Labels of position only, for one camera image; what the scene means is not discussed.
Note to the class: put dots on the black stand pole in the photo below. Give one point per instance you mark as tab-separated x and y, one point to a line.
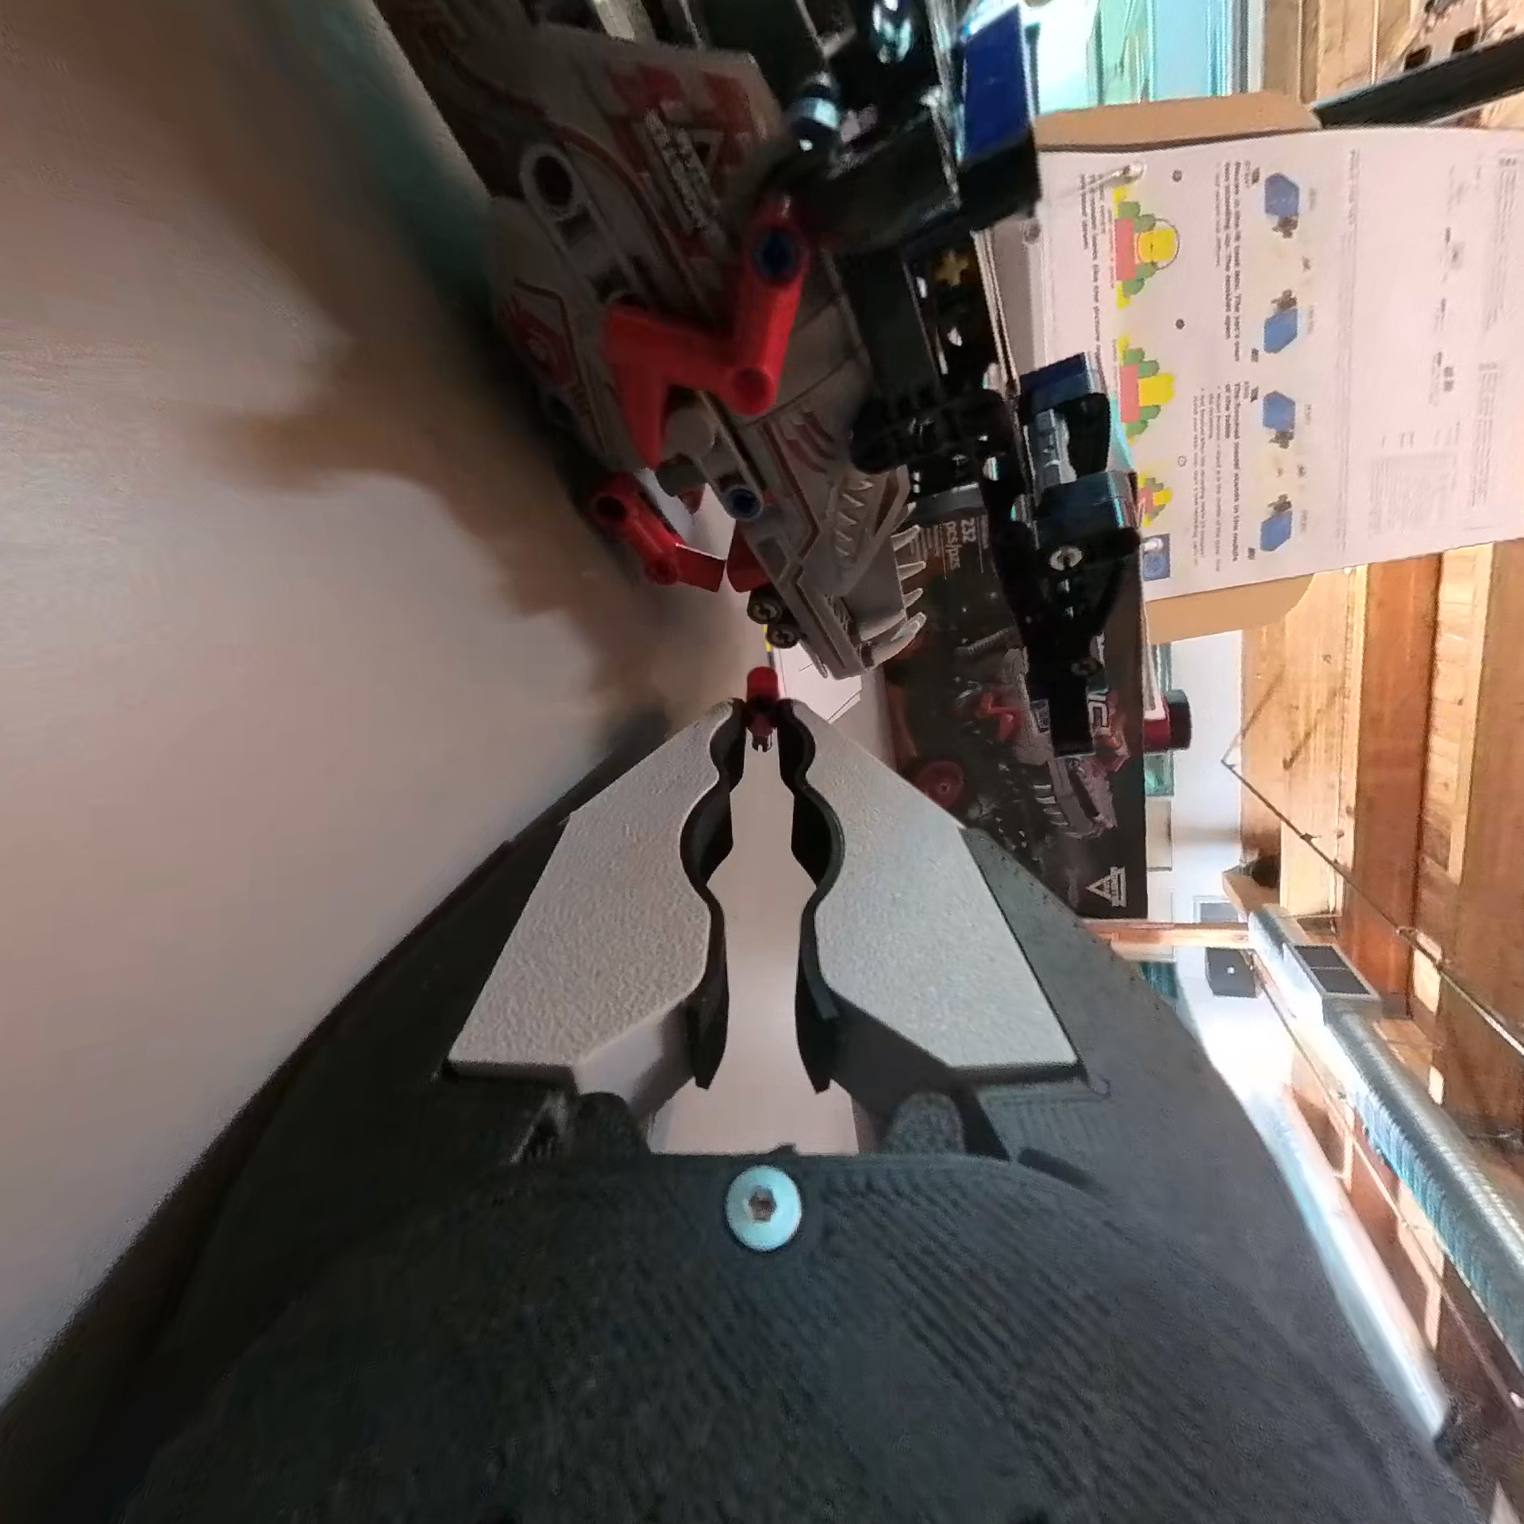
1429	78

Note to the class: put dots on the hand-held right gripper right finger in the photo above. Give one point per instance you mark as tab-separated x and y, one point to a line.
941	952

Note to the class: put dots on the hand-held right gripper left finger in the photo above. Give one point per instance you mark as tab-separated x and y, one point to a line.
583	940

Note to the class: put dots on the grey red toy brick truck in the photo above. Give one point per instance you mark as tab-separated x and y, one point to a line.
834	559

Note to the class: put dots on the black toy set box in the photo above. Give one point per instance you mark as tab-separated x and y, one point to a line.
1013	809

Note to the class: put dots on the small red brick pin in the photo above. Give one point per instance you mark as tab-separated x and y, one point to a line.
763	684

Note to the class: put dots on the printed instruction sheet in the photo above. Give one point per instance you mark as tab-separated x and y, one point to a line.
1345	357

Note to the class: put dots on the toy instruction booklet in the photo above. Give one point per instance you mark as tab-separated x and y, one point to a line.
823	696

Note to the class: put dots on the silver ventilation duct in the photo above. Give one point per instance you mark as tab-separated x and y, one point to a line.
1405	1106

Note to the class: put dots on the dark red tumbler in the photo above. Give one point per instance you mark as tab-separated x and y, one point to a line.
1173	720

